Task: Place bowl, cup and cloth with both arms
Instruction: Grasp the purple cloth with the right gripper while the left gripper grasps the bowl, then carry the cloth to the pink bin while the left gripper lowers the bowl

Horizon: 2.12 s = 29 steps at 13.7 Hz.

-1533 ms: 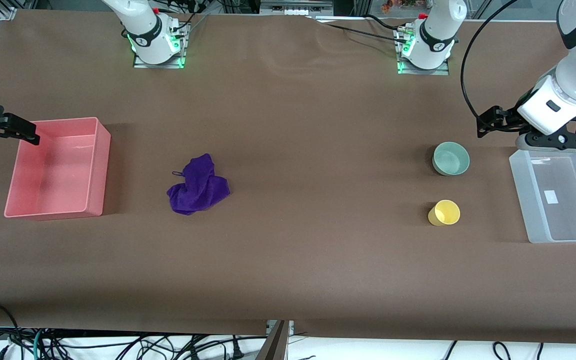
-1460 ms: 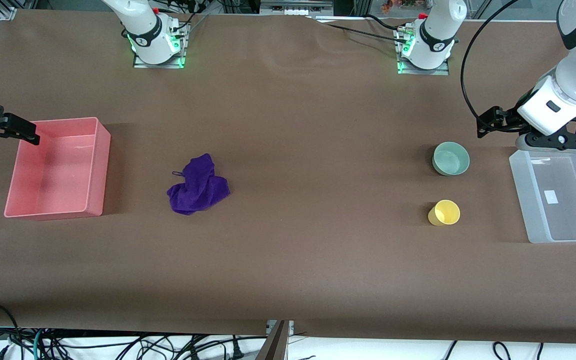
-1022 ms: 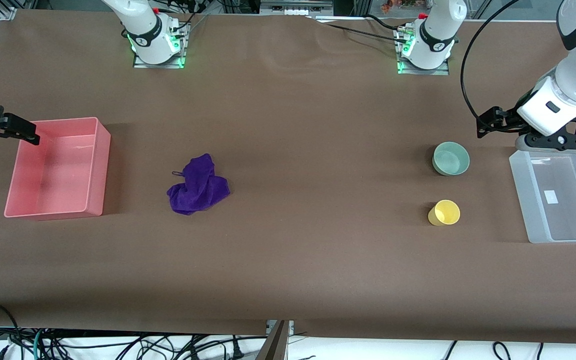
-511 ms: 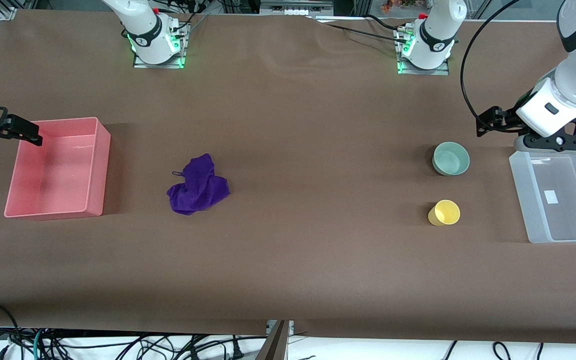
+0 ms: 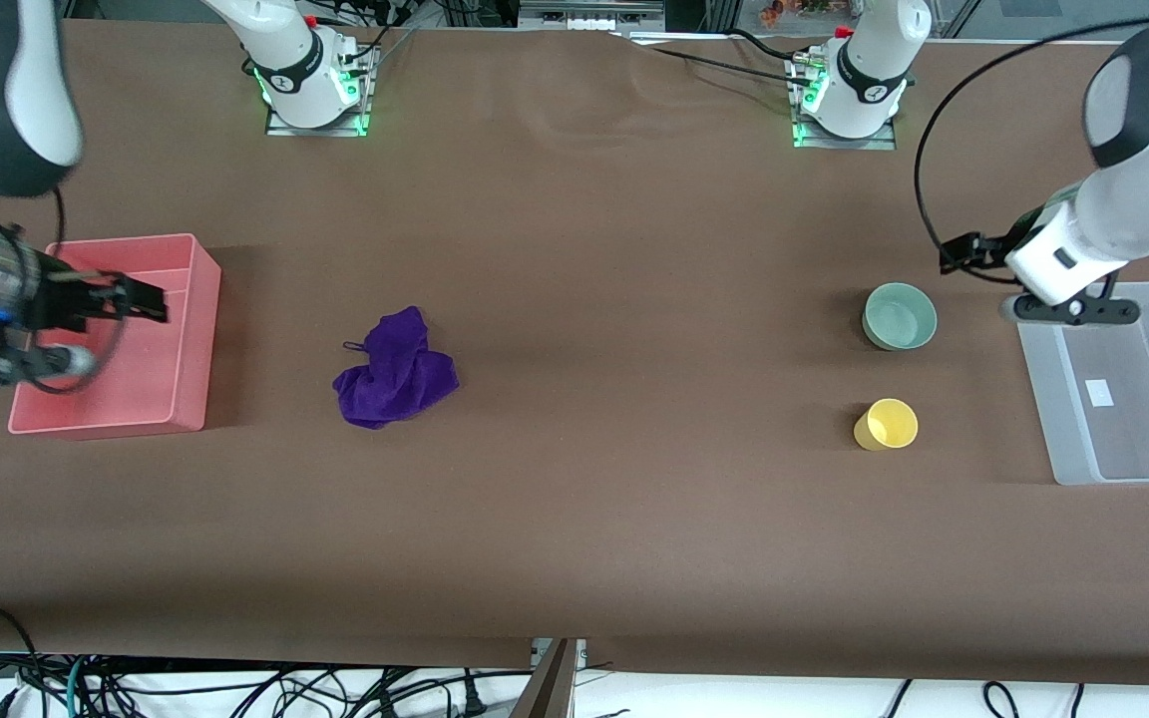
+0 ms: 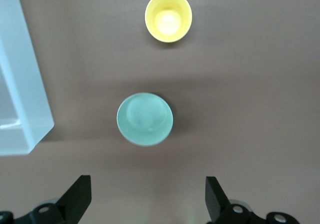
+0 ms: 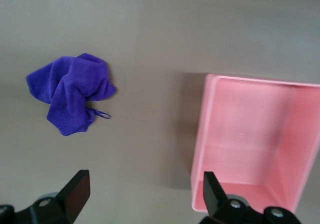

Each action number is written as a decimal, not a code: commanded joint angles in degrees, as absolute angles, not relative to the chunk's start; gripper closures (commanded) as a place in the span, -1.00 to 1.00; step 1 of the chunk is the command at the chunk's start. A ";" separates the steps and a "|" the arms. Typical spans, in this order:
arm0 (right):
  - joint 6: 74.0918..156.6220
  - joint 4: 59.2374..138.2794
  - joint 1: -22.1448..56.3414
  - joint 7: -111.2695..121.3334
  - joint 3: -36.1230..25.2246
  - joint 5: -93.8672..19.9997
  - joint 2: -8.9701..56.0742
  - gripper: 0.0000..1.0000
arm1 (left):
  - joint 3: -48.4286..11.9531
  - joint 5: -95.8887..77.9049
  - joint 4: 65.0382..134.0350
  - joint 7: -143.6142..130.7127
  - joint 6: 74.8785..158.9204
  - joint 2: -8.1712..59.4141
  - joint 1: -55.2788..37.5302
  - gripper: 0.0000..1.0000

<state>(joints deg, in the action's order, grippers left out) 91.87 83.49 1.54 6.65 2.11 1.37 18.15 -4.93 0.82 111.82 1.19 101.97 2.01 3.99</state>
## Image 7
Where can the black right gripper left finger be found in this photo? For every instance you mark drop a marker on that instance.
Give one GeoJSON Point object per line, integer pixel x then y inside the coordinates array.
{"type": "Point", "coordinates": [67, 200]}

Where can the purple microfibre cloth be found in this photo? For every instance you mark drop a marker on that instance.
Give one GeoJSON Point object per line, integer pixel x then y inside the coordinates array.
{"type": "Point", "coordinates": [71, 93]}

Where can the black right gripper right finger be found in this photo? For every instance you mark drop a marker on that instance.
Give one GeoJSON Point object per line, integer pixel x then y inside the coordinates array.
{"type": "Point", "coordinates": [225, 209]}

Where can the pink plastic box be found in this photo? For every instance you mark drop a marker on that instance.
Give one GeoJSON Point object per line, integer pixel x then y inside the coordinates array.
{"type": "Point", "coordinates": [252, 143]}

